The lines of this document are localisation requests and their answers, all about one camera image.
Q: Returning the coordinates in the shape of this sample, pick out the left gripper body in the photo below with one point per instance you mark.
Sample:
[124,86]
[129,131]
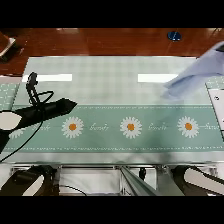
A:
[58,106]

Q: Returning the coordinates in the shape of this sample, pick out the light blue shirt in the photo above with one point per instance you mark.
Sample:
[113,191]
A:
[196,75]

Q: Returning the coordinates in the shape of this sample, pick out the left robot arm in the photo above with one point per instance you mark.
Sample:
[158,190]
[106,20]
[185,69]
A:
[8,120]

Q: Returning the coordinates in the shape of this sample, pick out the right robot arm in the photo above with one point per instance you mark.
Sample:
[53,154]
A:
[204,178]

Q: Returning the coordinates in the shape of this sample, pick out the blue round object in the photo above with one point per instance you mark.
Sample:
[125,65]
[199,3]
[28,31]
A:
[174,35]

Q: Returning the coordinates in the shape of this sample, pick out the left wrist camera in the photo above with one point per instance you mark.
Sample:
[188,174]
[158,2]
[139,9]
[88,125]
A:
[31,83]

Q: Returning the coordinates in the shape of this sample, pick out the silver frame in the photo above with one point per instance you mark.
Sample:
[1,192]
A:
[137,184]

